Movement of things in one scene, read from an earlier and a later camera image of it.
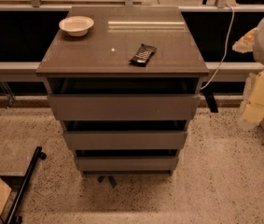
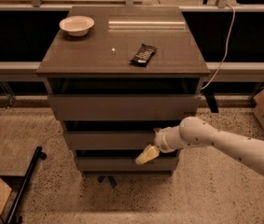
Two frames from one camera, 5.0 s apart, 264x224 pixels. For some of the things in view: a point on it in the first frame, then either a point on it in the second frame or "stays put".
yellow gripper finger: (245, 44) to (157, 130)
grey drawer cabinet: (127, 90) stays put
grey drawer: (129, 140) stays put
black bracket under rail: (208, 92) stays put
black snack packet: (143, 55) stays put
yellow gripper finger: (253, 113) to (148, 154)
